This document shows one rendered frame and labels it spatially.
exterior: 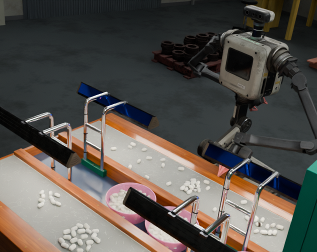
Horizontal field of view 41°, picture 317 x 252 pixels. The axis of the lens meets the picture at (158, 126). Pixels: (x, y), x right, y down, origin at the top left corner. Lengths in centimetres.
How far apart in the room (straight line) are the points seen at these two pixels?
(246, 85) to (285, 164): 179
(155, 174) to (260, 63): 88
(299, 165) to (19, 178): 277
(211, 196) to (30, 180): 100
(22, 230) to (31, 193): 31
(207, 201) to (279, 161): 207
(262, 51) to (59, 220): 145
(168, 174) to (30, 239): 89
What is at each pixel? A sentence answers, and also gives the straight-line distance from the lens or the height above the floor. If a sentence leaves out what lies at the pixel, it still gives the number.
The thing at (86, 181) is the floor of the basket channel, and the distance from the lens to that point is 255.
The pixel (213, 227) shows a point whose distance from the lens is 163.
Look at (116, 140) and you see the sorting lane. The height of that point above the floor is 74.
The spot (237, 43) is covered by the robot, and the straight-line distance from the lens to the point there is 267.
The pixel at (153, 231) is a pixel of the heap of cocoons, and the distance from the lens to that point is 213.
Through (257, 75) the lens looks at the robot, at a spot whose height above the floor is 129.
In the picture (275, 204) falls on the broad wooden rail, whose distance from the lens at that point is 243.
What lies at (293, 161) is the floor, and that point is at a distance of 440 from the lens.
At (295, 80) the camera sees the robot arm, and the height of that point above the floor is 133.
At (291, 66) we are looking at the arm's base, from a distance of 256.
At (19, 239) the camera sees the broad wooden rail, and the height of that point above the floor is 76.
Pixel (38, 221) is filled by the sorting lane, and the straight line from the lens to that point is 220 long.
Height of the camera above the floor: 217
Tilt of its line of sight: 28 degrees down
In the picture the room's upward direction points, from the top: 5 degrees clockwise
